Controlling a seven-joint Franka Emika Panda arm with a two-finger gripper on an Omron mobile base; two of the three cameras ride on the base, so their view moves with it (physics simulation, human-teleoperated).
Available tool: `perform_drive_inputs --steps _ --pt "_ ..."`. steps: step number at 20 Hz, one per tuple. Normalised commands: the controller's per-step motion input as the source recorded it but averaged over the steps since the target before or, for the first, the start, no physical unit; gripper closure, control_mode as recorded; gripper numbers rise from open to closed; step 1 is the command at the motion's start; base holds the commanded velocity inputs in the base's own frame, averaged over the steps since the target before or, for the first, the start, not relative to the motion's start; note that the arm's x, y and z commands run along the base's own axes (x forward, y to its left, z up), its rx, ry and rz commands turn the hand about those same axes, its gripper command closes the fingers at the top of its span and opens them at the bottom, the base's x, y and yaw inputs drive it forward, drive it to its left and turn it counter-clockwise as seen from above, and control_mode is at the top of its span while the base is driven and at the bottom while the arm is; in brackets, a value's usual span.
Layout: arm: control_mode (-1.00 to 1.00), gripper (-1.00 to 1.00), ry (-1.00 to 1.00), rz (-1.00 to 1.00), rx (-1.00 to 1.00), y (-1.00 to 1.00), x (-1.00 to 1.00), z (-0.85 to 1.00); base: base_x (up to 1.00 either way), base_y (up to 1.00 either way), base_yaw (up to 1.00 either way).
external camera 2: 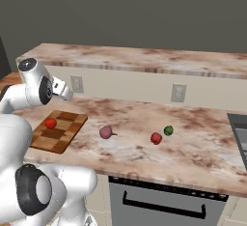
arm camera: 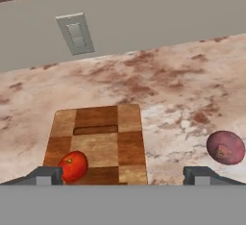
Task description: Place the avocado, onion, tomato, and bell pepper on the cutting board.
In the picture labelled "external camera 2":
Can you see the grey dishwasher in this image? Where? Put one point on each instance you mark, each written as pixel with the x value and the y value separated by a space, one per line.
pixel 167 201

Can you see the purple onion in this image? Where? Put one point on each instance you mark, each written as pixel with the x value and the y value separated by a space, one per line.
pixel 105 132

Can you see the red tomato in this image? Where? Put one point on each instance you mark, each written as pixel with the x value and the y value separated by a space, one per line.
pixel 50 123

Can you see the grey sink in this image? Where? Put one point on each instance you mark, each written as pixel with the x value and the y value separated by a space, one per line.
pixel 239 133

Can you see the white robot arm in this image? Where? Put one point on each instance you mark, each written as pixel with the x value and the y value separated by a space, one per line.
pixel 19 152

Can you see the checkered wooden cutting board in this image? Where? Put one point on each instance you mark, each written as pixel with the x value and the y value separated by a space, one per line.
pixel 59 130

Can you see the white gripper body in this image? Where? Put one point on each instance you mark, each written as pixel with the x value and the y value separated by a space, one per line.
pixel 66 90

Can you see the grey wall outlet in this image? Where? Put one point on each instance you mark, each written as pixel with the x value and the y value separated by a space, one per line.
pixel 77 84
pixel 178 92

